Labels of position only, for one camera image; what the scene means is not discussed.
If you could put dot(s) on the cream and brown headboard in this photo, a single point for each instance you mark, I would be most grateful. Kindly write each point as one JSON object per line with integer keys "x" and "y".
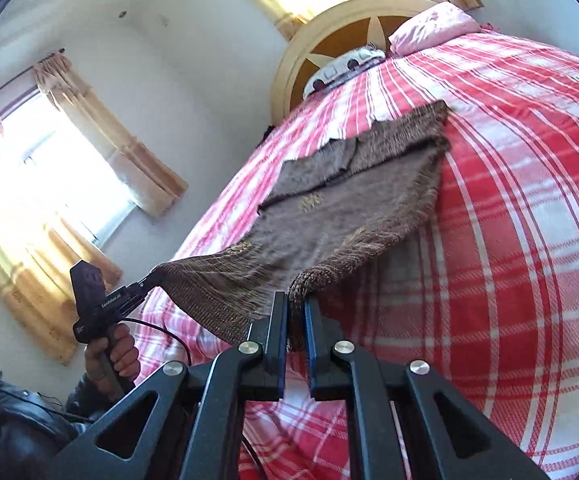
{"x": 344, "y": 40}

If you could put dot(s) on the pink pillow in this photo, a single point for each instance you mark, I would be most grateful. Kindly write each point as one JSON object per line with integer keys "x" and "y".
{"x": 429, "y": 25}

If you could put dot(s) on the red plaid bed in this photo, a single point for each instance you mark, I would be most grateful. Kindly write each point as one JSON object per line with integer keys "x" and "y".
{"x": 494, "y": 210}

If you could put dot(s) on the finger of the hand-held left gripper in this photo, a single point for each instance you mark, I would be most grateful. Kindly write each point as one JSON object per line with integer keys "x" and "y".
{"x": 147, "y": 282}

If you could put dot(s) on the white patterned pillow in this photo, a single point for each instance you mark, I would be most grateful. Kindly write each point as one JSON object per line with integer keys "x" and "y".
{"x": 339, "y": 67}

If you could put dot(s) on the black curtain rod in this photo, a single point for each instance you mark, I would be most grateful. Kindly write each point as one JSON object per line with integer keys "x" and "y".
{"x": 29, "y": 71}

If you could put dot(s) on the brown knit sweater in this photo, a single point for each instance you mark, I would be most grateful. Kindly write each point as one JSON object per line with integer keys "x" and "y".
{"x": 319, "y": 210}

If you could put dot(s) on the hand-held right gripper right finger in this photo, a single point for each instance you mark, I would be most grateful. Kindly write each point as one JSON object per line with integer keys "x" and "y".
{"x": 319, "y": 355}

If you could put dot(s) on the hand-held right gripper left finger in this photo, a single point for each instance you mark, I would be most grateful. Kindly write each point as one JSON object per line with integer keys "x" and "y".
{"x": 274, "y": 350}

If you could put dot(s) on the person's left hand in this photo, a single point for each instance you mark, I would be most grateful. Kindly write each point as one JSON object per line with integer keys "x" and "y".
{"x": 124, "y": 355}

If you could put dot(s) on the dark cloth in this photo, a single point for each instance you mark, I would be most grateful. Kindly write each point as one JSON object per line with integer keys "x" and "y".
{"x": 268, "y": 131}

